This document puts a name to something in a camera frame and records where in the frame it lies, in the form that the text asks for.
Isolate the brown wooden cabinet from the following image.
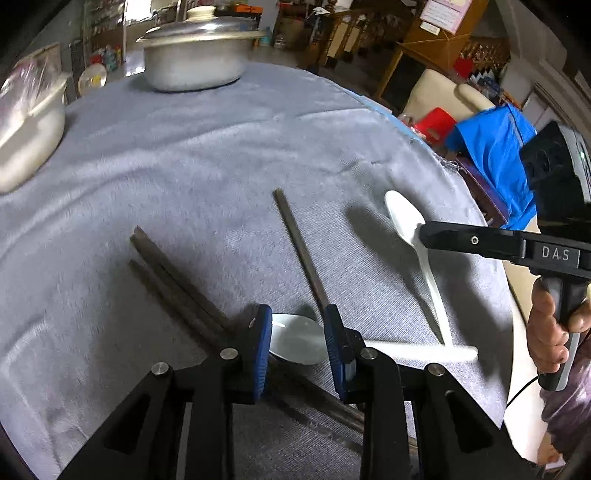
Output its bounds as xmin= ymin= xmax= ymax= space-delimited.
xmin=376 ymin=32 xmax=472 ymax=112

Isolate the aluminium cooking pot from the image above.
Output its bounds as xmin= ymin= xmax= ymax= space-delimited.
xmin=142 ymin=32 xmax=259 ymax=92

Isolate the black cable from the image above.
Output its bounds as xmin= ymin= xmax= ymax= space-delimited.
xmin=505 ymin=376 xmax=543 ymax=409

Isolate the person's purple patterned clothing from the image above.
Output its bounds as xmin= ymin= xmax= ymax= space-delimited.
xmin=540 ymin=364 xmax=591 ymax=467

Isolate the red plastic stool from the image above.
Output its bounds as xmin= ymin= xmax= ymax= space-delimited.
xmin=413 ymin=107 xmax=458 ymax=144

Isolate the person's right hand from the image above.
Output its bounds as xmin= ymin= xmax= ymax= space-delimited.
xmin=526 ymin=281 xmax=591 ymax=374

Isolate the white plastic basin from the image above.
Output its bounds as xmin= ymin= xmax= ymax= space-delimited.
xmin=0 ymin=74 xmax=70 ymax=193

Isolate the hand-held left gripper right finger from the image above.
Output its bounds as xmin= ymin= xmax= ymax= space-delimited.
xmin=323 ymin=305 xmax=550 ymax=480

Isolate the bright blue fabric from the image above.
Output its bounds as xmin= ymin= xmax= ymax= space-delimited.
xmin=455 ymin=104 xmax=539 ymax=227

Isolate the white plastic spoon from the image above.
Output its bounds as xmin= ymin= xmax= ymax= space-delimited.
xmin=385 ymin=190 xmax=455 ymax=348
xmin=269 ymin=314 xmax=478 ymax=366

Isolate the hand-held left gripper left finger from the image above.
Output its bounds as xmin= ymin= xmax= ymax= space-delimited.
xmin=58 ymin=305 xmax=273 ymax=480

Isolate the beige chair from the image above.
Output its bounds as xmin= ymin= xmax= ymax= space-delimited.
xmin=402 ymin=69 xmax=497 ymax=153

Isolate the light carved wooden chair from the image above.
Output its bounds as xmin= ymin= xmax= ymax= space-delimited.
xmin=295 ymin=7 xmax=416 ymax=70

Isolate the wall calendar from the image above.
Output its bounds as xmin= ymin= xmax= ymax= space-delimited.
xmin=420 ymin=0 xmax=474 ymax=35

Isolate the light blue under cloth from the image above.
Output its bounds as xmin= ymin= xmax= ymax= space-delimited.
xmin=353 ymin=92 xmax=432 ymax=146

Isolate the grey tablecloth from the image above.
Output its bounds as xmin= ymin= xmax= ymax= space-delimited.
xmin=0 ymin=62 xmax=515 ymax=480

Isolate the white round dish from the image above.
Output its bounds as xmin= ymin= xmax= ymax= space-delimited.
xmin=78 ymin=65 xmax=109 ymax=93

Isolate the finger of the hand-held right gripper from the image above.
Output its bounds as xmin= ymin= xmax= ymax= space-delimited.
xmin=418 ymin=220 xmax=527 ymax=264

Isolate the aluminium pot lid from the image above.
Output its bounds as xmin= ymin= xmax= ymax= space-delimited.
xmin=136 ymin=6 xmax=269 ymax=48

